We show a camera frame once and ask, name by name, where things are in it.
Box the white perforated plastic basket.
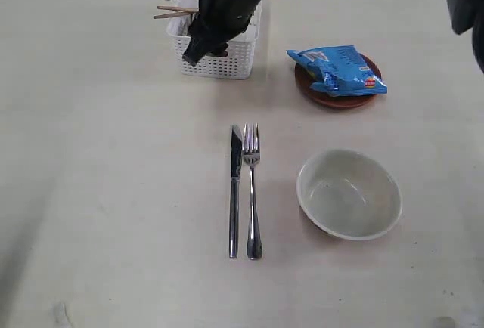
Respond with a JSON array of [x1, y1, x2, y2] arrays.
[[166, 3, 262, 79]]

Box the brown round wooden plate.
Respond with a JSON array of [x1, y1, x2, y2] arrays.
[[294, 52, 383, 110]]

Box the brown wooden chopstick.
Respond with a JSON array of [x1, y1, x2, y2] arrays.
[[153, 11, 191, 20], [157, 5, 199, 14]]

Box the silver fork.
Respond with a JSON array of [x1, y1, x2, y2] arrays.
[[242, 123, 263, 260]]

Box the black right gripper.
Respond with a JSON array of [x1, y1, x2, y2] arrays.
[[183, 0, 261, 67]]

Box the grey speckled ceramic dish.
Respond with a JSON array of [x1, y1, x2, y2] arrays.
[[296, 149, 402, 241]]

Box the silver table knife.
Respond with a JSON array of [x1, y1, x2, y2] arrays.
[[229, 125, 242, 258]]

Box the blue packet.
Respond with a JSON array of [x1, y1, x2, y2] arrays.
[[287, 45, 387, 97]]

